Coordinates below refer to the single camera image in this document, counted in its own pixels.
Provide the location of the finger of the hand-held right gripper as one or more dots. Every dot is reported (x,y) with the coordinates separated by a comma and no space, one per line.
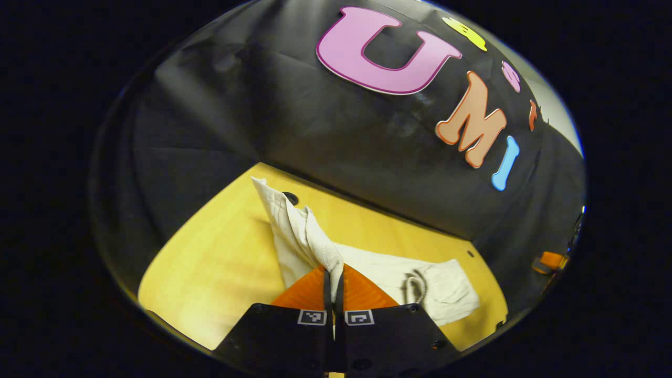
(551,261)

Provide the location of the black backdrop cloth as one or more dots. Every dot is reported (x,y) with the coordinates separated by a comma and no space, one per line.
(262,105)

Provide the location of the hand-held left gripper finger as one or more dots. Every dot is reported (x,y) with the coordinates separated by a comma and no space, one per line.
(341,341)
(328,341)

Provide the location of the white jeans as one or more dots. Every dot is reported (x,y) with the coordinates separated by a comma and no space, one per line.
(294,236)

